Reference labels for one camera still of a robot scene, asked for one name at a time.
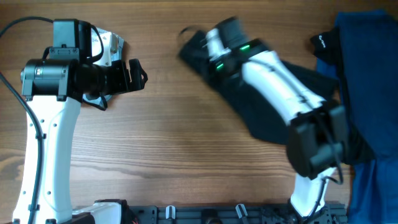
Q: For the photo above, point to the left white rail clip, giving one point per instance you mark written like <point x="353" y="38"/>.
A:
<point x="170" y="212"/>

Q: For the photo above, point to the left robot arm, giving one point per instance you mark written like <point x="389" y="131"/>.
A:
<point x="53" y="88"/>

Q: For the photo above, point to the black shorts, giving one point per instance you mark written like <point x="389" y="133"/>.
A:
<point x="261" y="119"/>

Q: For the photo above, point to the white rail clip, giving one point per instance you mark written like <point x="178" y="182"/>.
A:
<point x="242" y="213"/>
<point x="170" y="212"/>

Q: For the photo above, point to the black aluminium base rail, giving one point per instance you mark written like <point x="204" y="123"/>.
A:
<point x="265" y="214"/>

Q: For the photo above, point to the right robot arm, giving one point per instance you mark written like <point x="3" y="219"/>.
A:
<point x="282" y="106"/>

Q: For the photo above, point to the blue garment pile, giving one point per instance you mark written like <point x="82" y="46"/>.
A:
<point x="368" y="86"/>

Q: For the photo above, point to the folded light blue jeans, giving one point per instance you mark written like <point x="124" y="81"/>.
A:
<point x="100" y="102"/>

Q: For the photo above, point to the right white rail clip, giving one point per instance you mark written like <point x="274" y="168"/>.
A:
<point x="242" y="213"/>

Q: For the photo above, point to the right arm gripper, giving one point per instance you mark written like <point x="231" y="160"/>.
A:
<point x="212" y="65"/>

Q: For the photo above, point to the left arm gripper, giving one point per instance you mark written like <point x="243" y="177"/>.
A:
<point x="122" y="84"/>

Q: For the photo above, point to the black shirt with white logo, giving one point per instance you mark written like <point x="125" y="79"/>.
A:
<point x="327" y="46"/>

